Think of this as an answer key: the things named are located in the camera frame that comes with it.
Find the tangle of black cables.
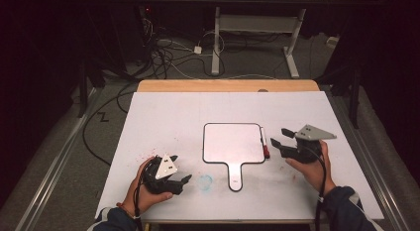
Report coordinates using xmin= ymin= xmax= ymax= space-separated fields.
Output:
xmin=140 ymin=16 xmax=216 ymax=80

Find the white desk frame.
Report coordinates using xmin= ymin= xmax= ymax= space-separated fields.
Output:
xmin=197 ymin=0 xmax=352 ymax=79

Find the left hand-held gripper cable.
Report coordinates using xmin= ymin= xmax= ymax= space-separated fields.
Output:
xmin=132 ymin=160 xmax=146 ymax=231

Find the right hand-held gripper cable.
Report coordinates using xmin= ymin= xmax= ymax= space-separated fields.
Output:
xmin=310 ymin=146 xmax=329 ymax=231

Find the aluminium floor rail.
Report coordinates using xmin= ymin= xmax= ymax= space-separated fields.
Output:
xmin=328 ymin=91 xmax=411 ymax=231
xmin=14 ymin=87 xmax=102 ymax=231

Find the long black floor cable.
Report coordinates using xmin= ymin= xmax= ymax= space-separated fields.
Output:
xmin=81 ymin=81 xmax=140 ymax=168

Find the small white box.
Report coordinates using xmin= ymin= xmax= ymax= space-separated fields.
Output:
xmin=326 ymin=36 xmax=341 ymax=49

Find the hand-held gripper cable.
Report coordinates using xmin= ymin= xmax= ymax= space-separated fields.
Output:
xmin=310 ymin=146 xmax=329 ymax=231
xmin=132 ymin=160 xmax=146 ymax=231

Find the red whiteboard marker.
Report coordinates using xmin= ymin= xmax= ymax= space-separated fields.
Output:
xmin=260 ymin=126 xmax=271 ymax=160

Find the dark equipment box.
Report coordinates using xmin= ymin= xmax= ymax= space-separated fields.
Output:
xmin=110 ymin=6 xmax=154 ymax=65

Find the person's right hand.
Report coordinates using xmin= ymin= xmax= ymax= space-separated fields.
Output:
xmin=284 ymin=140 xmax=338 ymax=196

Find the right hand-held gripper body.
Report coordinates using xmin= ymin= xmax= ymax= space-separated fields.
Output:
xmin=279 ymin=124 xmax=338 ymax=165

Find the large white table sheet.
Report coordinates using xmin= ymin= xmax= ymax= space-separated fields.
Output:
xmin=95 ymin=91 xmax=385 ymax=222

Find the person's left hand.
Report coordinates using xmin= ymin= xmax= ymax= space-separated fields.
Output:
xmin=117 ymin=156 xmax=174 ymax=217

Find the small handheld whiteboard with handle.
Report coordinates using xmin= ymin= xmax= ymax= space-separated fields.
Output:
xmin=201 ymin=122 xmax=267 ymax=192

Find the wooden table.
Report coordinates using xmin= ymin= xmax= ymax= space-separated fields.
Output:
xmin=136 ymin=79 xmax=339 ymax=225

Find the thin white cable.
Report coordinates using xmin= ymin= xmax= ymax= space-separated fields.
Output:
xmin=155 ymin=39 xmax=276 ymax=81

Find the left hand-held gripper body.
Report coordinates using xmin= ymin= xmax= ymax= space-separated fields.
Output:
xmin=142 ymin=154 xmax=184 ymax=196

